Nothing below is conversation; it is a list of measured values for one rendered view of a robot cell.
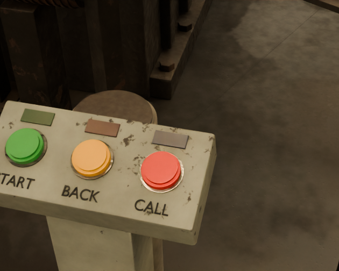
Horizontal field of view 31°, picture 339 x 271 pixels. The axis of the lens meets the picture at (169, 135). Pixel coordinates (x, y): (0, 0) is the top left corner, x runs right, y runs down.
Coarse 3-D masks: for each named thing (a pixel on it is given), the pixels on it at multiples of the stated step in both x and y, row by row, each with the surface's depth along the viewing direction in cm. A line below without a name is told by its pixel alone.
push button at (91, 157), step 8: (80, 144) 64; (88, 144) 64; (96, 144) 63; (104, 144) 64; (80, 152) 63; (88, 152) 63; (96, 152) 63; (104, 152) 63; (72, 160) 63; (80, 160) 63; (88, 160) 63; (96, 160) 63; (104, 160) 62; (80, 168) 62; (88, 168) 62; (96, 168) 62; (104, 168) 63
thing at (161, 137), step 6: (156, 132) 64; (162, 132) 64; (168, 132) 64; (156, 138) 64; (162, 138) 64; (168, 138) 64; (174, 138) 64; (180, 138) 64; (186, 138) 64; (162, 144) 64; (168, 144) 64; (174, 144) 64; (180, 144) 63; (186, 144) 64
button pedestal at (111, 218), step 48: (0, 144) 66; (48, 144) 65; (144, 144) 64; (192, 144) 64; (0, 192) 63; (48, 192) 63; (96, 192) 62; (144, 192) 62; (192, 192) 61; (96, 240) 67; (144, 240) 71; (192, 240) 62
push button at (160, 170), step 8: (160, 152) 63; (144, 160) 62; (152, 160) 62; (160, 160) 62; (168, 160) 62; (176, 160) 62; (144, 168) 62; (152, 168) 61; (160, 168) 61; (168, 168) 61; (176, 168) 61; (144, 176) 61; (152, 176) 61; (160, 176) 61; (168, 176) 61; (176, 176) 61; (152, 184) 61; (160, 184) 61; (168, 184) 61
